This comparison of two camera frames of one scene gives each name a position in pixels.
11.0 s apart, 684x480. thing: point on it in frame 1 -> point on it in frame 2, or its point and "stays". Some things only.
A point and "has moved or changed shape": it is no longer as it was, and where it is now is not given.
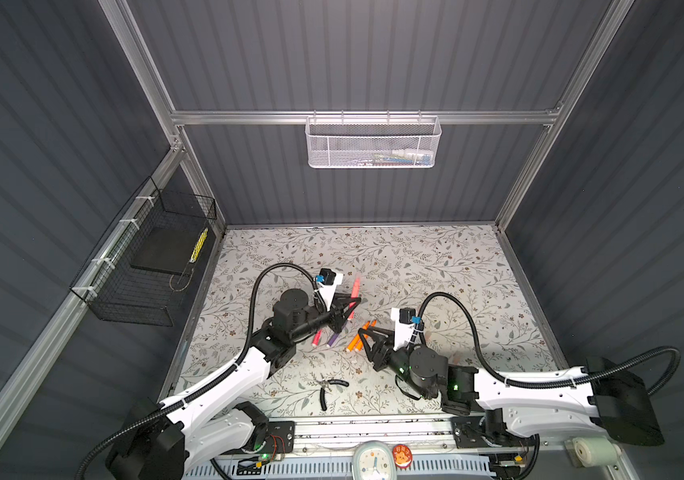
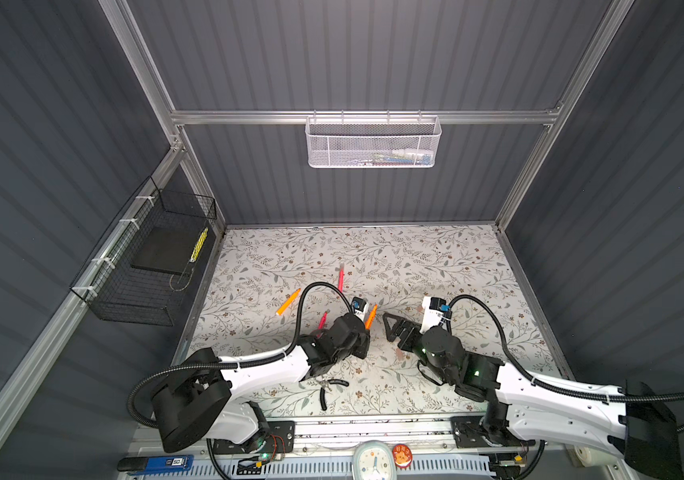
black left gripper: x=337 y=318 -> x=364 y=340
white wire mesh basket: x=372 y=142 stays
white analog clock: x=374 y=460 stays
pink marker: x=355 y=293 has moved or changed shape
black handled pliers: x=326 y=384 stays
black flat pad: x=168 y=248 stays
